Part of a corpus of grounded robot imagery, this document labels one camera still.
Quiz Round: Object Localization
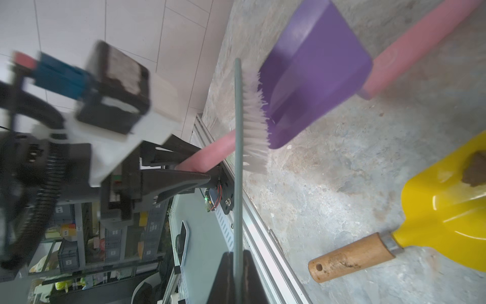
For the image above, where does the purple square shovel pink handle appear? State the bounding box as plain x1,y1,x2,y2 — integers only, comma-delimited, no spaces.
358,0,482,100

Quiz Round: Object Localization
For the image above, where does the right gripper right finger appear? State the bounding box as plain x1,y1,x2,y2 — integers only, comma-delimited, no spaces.
243,250,268,304

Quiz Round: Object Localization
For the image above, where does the yellow shovel wooden handle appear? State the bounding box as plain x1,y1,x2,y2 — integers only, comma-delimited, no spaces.
308,132,485,283

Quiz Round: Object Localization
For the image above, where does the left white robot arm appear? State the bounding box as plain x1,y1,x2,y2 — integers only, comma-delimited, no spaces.
1,71,218,271

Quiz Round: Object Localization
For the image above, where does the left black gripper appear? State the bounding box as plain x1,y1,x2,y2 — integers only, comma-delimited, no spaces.
99,135,221,224

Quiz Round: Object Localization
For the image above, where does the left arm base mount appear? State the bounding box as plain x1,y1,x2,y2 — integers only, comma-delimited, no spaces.
203,165,234,215

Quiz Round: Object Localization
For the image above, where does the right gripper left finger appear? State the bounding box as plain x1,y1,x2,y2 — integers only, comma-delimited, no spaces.
206,252,234,304

